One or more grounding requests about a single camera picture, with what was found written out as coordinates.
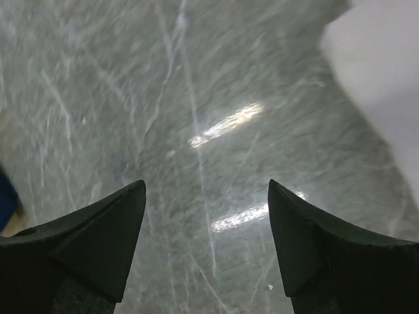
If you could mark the white t shirt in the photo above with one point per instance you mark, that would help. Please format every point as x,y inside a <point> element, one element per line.
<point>372,50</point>

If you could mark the blue t shirt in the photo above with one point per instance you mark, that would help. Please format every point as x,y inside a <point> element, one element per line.
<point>10,201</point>

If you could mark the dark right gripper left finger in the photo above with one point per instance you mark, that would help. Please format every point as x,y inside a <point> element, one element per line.
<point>78,263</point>

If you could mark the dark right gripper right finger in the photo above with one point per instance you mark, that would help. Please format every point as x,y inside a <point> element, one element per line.
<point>329,265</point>

